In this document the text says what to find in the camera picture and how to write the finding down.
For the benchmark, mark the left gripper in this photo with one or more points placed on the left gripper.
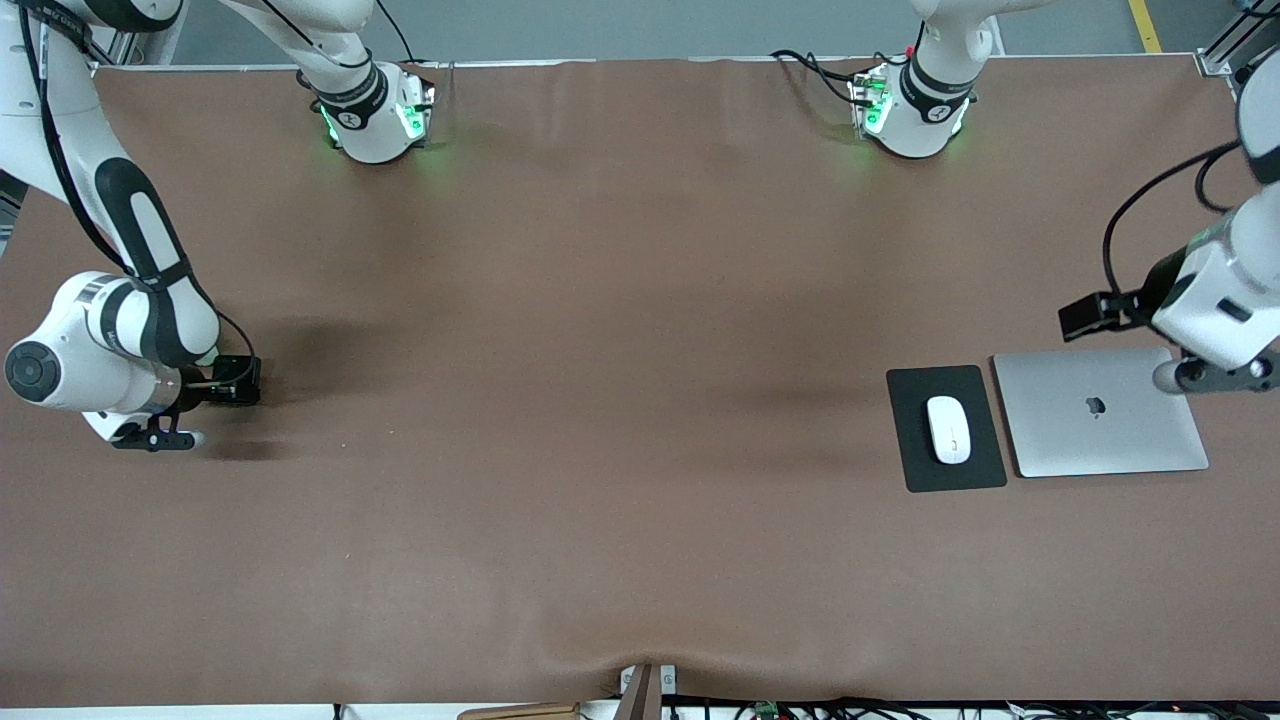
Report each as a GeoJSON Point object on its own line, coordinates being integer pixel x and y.
{"type": "Point", "coordinates": [1140, 298]}

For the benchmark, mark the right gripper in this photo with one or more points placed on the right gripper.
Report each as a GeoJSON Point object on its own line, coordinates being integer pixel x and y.
{"type": "Point", "coordinates": [213, 383]}

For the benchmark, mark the white computer mouse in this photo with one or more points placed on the white computer mouse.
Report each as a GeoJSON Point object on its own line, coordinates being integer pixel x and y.
{"type": "Point", "coordinates": [949, 430]}

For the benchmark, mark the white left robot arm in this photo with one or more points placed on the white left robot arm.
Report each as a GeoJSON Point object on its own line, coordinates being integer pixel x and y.
{"type": "Point", "coordinates": [925, 120]}

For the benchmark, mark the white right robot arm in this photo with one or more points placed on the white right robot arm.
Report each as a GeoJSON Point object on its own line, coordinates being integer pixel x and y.
{"type": "Point", "coordinates": [60, 120]}

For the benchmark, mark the black mouse pad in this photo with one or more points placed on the black mouse pad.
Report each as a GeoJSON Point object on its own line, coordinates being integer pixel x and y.
{"type": "Point", "coordinates": [910, 470]}

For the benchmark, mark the silver laptop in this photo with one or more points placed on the silver laptop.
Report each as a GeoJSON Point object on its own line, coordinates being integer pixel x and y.
{"type": "Point", "coordinates": [1100, 440]}

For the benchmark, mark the brown wooden board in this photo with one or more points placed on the brown wooden board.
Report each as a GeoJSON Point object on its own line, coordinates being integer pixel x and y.
{"type": "Point", "coordinates": [520, 712]}

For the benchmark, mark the brown table cover mat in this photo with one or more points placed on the brown table cover mat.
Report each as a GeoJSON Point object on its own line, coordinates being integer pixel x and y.
{"type": "Point", "coordinates": [600, 560]}

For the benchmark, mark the aluminium frame profile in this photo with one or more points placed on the aluminium frame profile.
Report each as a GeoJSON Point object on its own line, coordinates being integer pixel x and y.
{"type": "Point", "coordinates": [1225, 40]}

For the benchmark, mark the metal edge bracket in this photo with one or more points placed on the metal edge bracket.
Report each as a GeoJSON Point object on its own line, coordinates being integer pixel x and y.
{"type": "Point", "coordinates": [648, 675]}

